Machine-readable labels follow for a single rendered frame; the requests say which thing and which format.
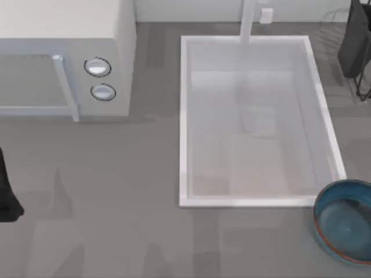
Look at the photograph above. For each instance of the small microwave knob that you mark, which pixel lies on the small microwave knob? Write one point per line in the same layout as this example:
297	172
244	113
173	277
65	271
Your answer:
103	92

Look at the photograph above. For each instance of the tall white tap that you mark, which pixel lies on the tall white tap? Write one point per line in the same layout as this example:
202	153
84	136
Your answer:
247	20

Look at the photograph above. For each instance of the pale microwave oven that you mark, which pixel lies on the pale microwave oven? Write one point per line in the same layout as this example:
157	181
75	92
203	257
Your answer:
123	58

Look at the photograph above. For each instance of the blue bowl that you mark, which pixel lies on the blue bowl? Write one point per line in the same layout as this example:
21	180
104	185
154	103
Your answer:
345	223

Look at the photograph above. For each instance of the microwave oven door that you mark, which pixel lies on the microwave oven door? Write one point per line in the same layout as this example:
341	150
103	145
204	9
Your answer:
29	81

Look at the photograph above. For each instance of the large microwave knob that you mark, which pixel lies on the large microwave knob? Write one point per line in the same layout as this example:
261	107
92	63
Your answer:
97	67

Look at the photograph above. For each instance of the white sink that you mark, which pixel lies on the white sink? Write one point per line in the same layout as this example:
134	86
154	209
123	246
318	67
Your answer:
255	130

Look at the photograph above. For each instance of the white wall socket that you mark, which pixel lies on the white wall socket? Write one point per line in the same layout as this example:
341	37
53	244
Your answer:
266	15

